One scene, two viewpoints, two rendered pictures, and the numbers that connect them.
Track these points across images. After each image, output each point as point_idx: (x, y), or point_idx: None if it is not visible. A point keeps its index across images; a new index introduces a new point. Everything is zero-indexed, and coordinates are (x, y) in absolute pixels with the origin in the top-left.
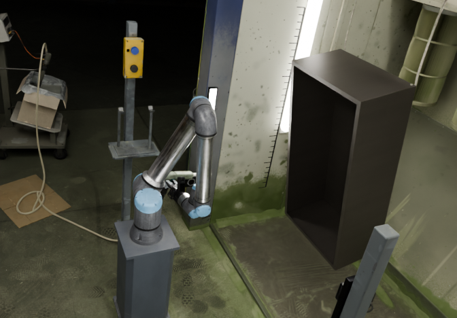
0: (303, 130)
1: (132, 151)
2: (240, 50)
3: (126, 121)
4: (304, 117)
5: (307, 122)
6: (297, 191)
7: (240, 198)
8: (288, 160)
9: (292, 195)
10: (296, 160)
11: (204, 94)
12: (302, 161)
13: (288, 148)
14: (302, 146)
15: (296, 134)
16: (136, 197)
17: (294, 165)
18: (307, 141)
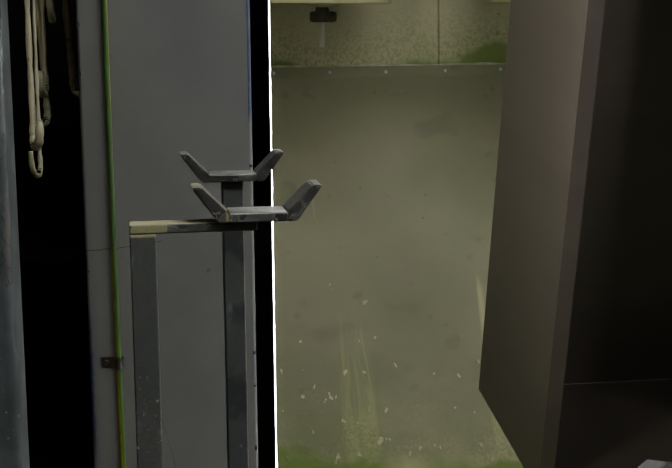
0: (554, 56)
1: None
2: None
3: (21, 420)
4: None
5: (552, 20)
6: (528, 367)
7: None
8: (573, 205)
9: (535, 392)
10: (548, 211)
11: (225, 29)
12: (536, 214)
13: (575, 147)
14: (545, 139)
15: (566, 75)
16: None
17: (550, 236)
18: (539, 115)
